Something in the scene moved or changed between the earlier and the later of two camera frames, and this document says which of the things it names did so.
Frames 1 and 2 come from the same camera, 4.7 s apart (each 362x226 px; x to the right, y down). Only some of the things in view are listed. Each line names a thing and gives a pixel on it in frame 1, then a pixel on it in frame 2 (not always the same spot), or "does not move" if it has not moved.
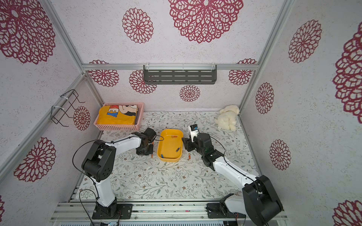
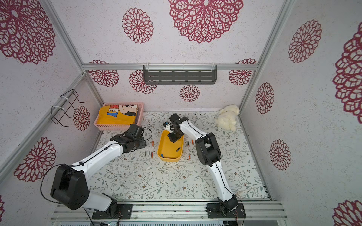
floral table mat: x=140 y=176 does not move
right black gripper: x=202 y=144 to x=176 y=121
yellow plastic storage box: x=170 y=146 does not move
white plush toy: x=226 y=118 does not move
